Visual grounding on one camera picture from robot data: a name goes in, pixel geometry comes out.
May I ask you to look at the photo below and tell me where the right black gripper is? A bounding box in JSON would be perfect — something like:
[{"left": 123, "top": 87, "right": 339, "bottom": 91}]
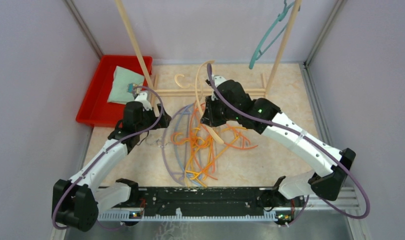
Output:
[{"left": 201, "top": 94, "right": 240, "bottom": 128}]

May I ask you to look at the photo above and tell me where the cream hanger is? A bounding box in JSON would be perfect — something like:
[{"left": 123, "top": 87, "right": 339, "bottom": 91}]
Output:
[{"left": 174, "top": 60, "right": 225, "bottom": 145}]

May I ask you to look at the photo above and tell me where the teal hanger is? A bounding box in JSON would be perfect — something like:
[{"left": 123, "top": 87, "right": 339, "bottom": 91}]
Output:
[{"left": 248, "top": 0, "right": 296, "bottom": 70}]

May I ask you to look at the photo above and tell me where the orange hanger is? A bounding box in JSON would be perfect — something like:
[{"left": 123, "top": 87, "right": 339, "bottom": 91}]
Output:
[
  {"left": 192, "top": 105, "right": 258, "bottom": 151},
  {"left": 170, "top": 104, "right": 224, "bottom": 162}
]

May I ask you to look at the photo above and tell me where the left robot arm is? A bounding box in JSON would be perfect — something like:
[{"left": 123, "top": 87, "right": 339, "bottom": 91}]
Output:
[{"left": 51, "top": 100, "right": 172, "bottom": 232}]

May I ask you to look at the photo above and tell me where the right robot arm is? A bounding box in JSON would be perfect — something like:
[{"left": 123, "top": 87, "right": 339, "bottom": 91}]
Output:
[{"left": 200, "top": 75, "right": 356, "bottom": 206}]

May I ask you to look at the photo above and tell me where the purple hanger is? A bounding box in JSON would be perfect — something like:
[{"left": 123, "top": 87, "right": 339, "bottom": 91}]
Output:
[{"left": 147, "top": 103, "right": 193, "bottom": 186}]

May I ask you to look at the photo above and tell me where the yellow hanger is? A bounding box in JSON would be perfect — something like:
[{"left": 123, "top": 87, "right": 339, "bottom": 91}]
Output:
[
  {"left": 170, "top": 124, "right": 256, "bottom": 187},
  {"left": 184, "top": 132, "right": 220, "bottom": 187}
]

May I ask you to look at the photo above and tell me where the wooden hanger rack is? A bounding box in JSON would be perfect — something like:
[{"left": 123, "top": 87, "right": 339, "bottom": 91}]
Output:
[{"left": 114, "top": 0, "right": 302, "bottom": 104}]

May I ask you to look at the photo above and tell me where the light green cloth pouch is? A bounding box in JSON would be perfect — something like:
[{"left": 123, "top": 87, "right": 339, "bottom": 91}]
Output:
[{"left": 107, "top": 66, "right": 145, "bottom": 105}]

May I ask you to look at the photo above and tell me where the blue hanger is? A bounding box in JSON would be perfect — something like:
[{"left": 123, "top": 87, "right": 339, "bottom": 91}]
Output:
[{"left": 173, "top": 105, "right": 203, "bottom": 186}]

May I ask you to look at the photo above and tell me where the red plastic tray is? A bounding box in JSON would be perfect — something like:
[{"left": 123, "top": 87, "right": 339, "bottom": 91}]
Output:
[{"left": 75, "top": 55, "right": 143, "bottom": 128}]

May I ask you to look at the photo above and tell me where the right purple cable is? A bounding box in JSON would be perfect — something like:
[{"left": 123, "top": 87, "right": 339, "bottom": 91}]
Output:
[{"left": 206, "top": 62, "right": 371, "bottom": 220}]

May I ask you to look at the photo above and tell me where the purple cable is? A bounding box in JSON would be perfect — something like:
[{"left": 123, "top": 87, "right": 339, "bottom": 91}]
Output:
[
  {"left": 51, "top": 86, "right": 165, "bottom": 232},
  {"left": 206, "top": 62, "right": 371, "bottom": 220}
]

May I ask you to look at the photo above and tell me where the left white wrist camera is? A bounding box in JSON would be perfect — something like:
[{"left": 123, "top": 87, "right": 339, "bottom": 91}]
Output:
[{"left": 134, "top": 91, "right": 153, "bottom": 111}]

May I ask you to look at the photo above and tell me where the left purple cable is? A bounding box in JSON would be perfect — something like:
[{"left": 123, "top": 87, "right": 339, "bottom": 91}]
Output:
[{"left": 51, "top": 86, "right": 165, "bottom": 232}]

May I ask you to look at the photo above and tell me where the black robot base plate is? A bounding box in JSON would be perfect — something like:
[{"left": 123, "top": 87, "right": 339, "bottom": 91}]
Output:
[{"left": 116, "top": 186, "right": 305, "bottom": 217}]

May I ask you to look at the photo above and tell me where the grey cable duct rail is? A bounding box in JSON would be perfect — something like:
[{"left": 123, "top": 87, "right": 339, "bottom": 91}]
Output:
[{"left": 59, "top": 188, "right": 360, "bottom": 222}]

